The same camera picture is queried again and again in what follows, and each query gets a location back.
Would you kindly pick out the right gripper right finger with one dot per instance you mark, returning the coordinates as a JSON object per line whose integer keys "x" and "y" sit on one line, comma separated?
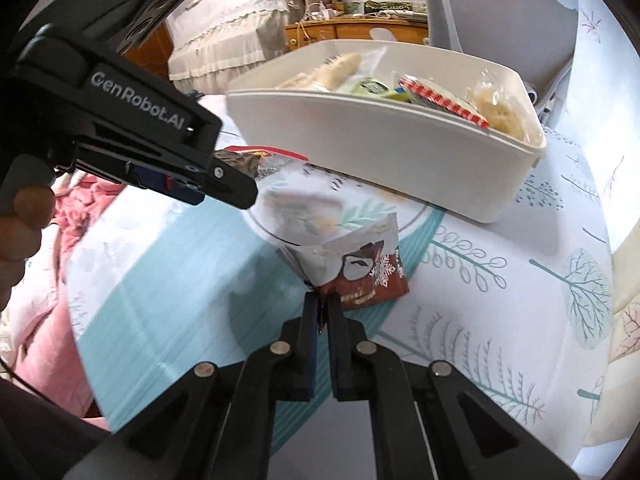
{"x": 429, "y": 421}

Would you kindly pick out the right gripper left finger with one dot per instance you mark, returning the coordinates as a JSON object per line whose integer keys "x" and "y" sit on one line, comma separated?
{"x": 214, "y": 422}

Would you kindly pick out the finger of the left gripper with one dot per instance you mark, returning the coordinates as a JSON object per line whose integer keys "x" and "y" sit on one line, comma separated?
{"x": 158, "y": 180}
{"x": 215, "y": 179}

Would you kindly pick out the small red candy packet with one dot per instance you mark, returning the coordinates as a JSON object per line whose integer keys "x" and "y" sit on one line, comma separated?
{"x": 259, "y": 162}

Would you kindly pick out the toast bread bag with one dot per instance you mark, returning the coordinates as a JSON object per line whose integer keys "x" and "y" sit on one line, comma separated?
{"x": 328, "y": 76}

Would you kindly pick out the dark red chocolate snack packet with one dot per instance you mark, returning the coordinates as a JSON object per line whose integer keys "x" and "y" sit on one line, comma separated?
{"x": 363, "y": 267}

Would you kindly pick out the green yellow small packet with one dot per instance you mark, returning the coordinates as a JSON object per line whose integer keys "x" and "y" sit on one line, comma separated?
{"x": 375, "y": 89}

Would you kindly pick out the red white striped biscuit packet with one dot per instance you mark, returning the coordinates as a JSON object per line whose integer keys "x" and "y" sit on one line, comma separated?
{"x": 427, "y": 93}

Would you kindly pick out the round rice cracker packet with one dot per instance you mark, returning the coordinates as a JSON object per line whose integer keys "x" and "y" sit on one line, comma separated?
{"x": 498, "y": 107}

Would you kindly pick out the person left hand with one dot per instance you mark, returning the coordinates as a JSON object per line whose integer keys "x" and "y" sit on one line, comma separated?
{"x": 21, "y": 235}

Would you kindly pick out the lace covered piano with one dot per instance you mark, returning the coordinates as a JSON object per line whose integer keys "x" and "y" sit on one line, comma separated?
{"x": 218, "y": 40}

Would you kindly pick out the patterned white blue tablecloth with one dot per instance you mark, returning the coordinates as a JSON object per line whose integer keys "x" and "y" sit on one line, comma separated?
{"x": 522, "y": 306}

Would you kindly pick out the wooden desk with drawers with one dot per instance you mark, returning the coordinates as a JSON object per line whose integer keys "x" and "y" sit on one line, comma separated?
{"x": 355, "y": 27}

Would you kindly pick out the pink bed quilt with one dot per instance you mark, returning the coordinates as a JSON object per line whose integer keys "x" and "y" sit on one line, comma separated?
{"x": 37, "y": 337}

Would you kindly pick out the white plastic storage bin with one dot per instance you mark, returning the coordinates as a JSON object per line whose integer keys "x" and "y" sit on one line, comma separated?
{"x": 428, "y": 154}

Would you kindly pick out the grey office chair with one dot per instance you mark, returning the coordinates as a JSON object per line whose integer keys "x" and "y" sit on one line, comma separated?
{"x": 536, "y": 38}

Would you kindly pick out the floral white curtain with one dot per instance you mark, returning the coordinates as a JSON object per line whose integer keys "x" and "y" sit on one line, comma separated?
{"x": 601, "y": 113}

